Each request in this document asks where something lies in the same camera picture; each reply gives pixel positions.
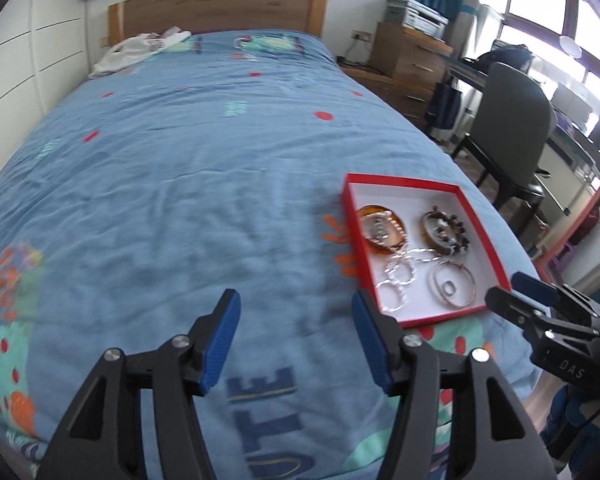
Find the round white lamp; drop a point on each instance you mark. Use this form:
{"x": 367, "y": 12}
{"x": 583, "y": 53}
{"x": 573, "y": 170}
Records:
{"x": 571, "y": 46}

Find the white cloth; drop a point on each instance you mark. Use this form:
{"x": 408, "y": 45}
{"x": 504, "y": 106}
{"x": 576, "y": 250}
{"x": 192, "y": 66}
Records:
{"x": 130, "y": 52}

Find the white wardrobe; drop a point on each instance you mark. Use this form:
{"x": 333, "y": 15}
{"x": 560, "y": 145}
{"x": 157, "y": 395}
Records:
{"x": 25, "y": 60}

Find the grey printer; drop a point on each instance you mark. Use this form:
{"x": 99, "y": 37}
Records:
{"x": 417, "y": 15}

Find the amber bangle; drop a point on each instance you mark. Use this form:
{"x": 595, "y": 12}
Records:
{"x": 386, "y": 250}

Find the grey office chair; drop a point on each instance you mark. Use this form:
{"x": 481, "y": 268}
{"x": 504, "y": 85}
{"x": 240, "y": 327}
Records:
{"x": 515, "y": 115}

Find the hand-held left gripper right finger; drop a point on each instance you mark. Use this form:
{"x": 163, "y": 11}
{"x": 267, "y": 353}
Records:
{"x": 370, "y": 345}

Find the wall outlet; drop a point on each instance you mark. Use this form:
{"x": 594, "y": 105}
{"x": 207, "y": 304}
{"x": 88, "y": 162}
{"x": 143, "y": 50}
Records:
{"x": 361, "y": 36}

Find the red jewelry box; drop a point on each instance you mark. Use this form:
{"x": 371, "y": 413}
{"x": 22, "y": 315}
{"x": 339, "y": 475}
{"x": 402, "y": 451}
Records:
{"x": 405, "y": 197}

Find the white desk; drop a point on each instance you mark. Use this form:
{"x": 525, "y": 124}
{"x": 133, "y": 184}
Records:
{"x": 570, "y": 160}

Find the pink framed mirror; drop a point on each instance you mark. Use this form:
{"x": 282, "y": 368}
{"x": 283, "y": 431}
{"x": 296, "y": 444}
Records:
{"x": 580, "y": 220}

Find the wooden dresser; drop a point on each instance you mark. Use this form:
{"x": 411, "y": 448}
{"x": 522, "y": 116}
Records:
{"x": 405, "y": 60}

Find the wooden headboard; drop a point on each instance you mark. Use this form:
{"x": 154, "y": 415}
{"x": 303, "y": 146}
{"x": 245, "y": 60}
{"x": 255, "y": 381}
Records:
{"x": 215, "y": 10}

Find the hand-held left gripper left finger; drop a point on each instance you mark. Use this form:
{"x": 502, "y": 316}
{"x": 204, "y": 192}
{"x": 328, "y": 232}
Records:
{"x": 220, "y": 345}

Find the thin metal bangle with clasp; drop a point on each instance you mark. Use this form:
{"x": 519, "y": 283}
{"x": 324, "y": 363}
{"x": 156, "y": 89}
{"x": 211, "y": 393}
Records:
{"x": 434, "y": 287}

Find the blue printed blanket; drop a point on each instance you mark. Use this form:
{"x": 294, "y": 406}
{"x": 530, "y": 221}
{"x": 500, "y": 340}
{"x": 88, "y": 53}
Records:
{"x": 180, "y": 185}

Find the dark brown bangle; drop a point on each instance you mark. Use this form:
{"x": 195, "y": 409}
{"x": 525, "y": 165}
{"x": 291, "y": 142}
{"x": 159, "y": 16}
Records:
{"x": 425, "y": 232}

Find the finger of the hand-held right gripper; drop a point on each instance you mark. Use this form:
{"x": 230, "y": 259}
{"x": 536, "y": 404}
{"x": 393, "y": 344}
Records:
{"x": 532, "y": 286}
{"x": 507, "y": 302}

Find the dark blue bag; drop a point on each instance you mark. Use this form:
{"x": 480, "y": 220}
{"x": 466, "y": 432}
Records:
{"x": 442, "y": 110}

